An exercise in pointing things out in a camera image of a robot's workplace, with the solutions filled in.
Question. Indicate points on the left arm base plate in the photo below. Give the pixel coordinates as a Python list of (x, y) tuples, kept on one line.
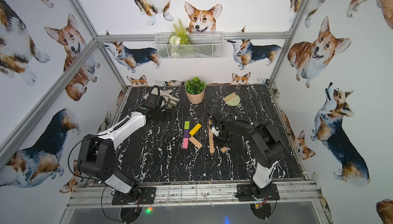
[(138, 195)]

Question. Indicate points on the white wire basket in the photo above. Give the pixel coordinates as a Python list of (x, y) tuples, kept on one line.
[(192, 46)]

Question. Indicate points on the yellow block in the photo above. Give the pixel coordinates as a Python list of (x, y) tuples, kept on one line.
[(195, 129)]

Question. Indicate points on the wooden block bottom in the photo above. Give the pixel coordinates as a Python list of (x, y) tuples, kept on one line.
[(210, 136)]

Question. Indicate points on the fern with white flower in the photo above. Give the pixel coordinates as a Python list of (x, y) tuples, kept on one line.
[(179, 36)]

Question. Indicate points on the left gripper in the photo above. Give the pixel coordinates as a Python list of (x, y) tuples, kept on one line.
[(166, 104)]

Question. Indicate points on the aluminium front rail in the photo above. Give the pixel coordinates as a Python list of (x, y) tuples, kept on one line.
[(194, 195)]

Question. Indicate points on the green dustpan brush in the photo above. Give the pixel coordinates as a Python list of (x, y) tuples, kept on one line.
[(233, 100)]

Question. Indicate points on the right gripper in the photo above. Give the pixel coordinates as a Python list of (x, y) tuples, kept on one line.
[(221, 144)]

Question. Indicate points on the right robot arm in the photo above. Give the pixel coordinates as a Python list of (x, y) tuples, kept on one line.
[(266, 145)]

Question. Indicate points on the potted green plant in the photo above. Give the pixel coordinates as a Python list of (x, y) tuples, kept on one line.
[(195, 89)]

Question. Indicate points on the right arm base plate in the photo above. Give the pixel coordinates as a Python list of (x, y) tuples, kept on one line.
[(251, 192)]

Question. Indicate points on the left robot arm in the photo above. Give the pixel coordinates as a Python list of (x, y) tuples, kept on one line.
[(97, 155)]

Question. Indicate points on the purple block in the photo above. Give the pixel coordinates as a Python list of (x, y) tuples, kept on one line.
[(186, 133)]

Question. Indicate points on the beige work glove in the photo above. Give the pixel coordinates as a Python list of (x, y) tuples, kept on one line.
[(160, 99)]

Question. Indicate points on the green block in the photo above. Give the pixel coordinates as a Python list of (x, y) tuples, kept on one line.
[(186, 125)]

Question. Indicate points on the pink block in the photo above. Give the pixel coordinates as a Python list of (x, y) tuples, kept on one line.
[(185, 143)]

